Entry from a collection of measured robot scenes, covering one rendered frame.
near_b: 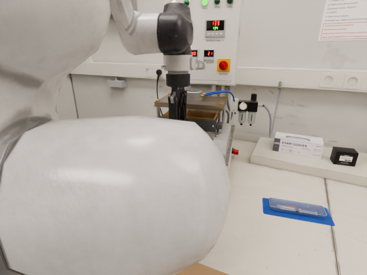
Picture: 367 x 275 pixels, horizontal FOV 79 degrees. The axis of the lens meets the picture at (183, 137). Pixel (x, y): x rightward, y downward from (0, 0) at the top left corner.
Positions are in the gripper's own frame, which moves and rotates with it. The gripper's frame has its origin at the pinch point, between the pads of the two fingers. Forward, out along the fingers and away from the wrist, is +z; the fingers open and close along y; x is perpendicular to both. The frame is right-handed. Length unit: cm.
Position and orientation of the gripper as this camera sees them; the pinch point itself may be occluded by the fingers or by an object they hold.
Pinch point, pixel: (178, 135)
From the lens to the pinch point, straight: 76.3
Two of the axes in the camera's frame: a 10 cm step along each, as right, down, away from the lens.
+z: 0.0, 9.4, 3.5
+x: 9.6, 0.9, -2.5
